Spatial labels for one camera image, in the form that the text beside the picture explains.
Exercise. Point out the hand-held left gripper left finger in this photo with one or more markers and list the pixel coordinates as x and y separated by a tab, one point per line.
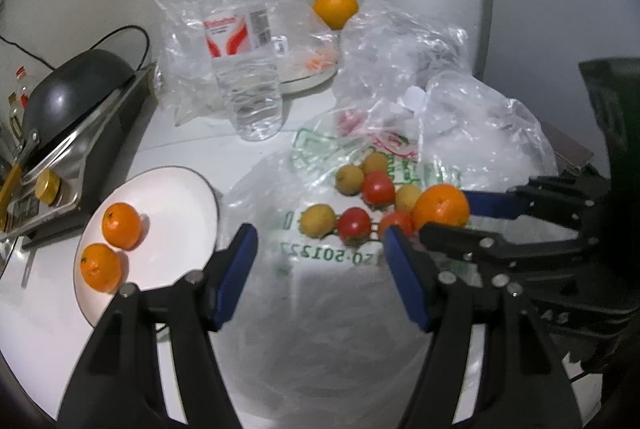
235	270

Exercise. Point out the large clear plastic bag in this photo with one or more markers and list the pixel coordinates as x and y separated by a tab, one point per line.
490	134

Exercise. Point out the yellow-green lime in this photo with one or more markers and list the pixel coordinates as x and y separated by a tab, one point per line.
317	220

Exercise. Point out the red capped sauce bottle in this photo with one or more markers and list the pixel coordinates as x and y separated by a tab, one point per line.
21	84

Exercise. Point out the brass stove knob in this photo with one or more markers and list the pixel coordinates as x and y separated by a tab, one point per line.
48	189

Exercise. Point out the clear plastic water bottle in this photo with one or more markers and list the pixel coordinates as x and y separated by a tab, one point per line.
240	74

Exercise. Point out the small red fruit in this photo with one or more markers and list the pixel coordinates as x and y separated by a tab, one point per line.
350	121

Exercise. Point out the brown board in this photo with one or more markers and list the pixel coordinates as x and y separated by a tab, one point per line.
565	144

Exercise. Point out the crumpled clear plastic bag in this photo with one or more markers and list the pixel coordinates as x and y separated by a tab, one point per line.
400	44

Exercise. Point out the stainless steel stove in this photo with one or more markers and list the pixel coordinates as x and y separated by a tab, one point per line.
100	134

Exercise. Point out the green printed plastic bag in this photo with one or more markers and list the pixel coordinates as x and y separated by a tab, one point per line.
320	309

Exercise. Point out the white paper slip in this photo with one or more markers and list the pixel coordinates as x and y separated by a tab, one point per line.
412	99

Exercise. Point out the red tomato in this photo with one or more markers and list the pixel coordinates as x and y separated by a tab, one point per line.
354	225
378	188
396	223

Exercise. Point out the white round plate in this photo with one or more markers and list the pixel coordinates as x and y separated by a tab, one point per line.
170	219

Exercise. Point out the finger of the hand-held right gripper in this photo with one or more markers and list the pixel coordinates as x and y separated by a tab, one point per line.
492	205
460	245

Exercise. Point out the orange with green stem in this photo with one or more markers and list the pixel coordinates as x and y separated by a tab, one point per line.
336	8

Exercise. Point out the orange peel scraps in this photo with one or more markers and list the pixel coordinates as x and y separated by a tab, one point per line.
320	61

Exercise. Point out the pale round plate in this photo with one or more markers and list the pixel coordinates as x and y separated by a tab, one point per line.
310	81

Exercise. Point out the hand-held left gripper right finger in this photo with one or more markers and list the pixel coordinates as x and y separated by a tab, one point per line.
400	276

